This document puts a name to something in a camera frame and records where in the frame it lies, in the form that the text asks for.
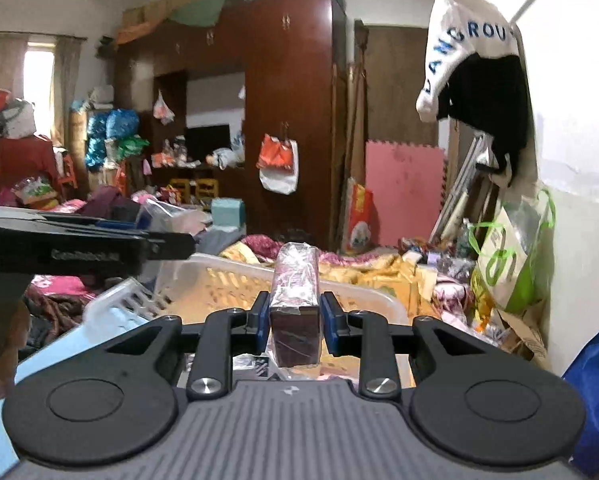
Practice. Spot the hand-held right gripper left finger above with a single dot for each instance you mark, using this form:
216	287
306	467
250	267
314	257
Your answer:
263	320

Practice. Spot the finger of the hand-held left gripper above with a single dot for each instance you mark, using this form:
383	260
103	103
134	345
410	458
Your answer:
172	246

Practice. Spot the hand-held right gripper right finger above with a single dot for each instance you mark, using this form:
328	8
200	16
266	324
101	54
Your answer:
330	325

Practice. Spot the pink patterned box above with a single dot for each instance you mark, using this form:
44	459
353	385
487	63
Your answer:
295	305

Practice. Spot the white plastic lattice basket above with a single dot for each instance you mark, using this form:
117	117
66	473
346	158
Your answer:
129	300

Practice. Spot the person's left hand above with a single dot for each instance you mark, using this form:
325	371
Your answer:
9	355

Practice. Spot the teal box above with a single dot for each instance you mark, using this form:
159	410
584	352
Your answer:
227	212

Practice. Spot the yellow blanket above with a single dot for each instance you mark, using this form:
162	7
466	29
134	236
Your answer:
379	275

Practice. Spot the red and yellow sack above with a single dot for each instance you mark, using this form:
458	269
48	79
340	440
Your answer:
360	220

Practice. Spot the black television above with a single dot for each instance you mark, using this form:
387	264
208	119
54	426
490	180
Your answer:
207	142

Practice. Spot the blue plastic bags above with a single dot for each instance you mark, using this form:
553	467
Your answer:
112	135

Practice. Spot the orange and white plastic bag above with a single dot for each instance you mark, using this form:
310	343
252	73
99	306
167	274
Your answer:
279	165

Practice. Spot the small hanging plastic bag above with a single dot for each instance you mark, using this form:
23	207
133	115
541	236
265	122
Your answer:
163	109

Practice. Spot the pink foam mat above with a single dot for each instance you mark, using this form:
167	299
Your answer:
404	195

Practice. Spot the window curtain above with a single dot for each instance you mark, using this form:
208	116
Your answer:
64	85

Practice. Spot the brown wooden wardrobe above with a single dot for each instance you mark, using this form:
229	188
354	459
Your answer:
289	85

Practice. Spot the cardboard boxes on wardrobe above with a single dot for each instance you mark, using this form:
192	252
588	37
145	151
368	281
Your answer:
154	7

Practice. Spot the green tarp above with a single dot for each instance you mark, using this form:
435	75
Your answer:
219	2

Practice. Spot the wooden board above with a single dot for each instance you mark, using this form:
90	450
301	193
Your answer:
399	85

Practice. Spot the blue tote bag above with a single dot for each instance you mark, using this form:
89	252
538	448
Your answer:
587	410

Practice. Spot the black garment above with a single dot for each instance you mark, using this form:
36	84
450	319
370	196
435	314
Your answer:
489	105

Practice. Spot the white hoodie with blue print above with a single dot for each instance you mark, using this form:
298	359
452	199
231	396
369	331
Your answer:
469	20

